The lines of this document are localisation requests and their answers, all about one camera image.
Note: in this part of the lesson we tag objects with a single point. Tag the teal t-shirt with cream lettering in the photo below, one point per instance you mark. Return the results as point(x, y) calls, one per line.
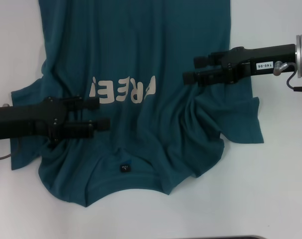
point(141, 37)

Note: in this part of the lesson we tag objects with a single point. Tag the dark flat edge object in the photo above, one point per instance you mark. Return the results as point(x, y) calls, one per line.
point(240, 237)

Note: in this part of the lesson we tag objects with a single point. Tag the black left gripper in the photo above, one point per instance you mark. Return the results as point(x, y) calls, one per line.
point(29, 122)

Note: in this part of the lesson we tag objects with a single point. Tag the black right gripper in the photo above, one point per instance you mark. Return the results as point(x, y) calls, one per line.
point(243, 62)

